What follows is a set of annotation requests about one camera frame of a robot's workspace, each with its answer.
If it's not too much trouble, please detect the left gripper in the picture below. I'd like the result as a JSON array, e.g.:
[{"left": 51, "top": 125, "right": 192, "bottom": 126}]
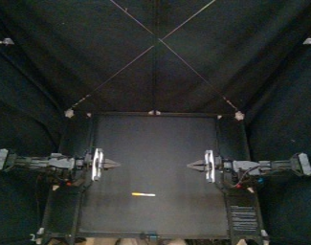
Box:
[{"left": 83, "top": 147, "right": 106, "bottom": 183}]

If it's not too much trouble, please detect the grey marker pen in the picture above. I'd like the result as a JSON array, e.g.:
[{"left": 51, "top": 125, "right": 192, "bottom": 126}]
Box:
[{"left": 131, "top": 191, "right": 158, "bottom": 198}]

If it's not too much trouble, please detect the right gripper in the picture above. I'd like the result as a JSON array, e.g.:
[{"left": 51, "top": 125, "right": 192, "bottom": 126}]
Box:
[{"left": 202, "top": 149, "right": 224, "bottom": 185}]

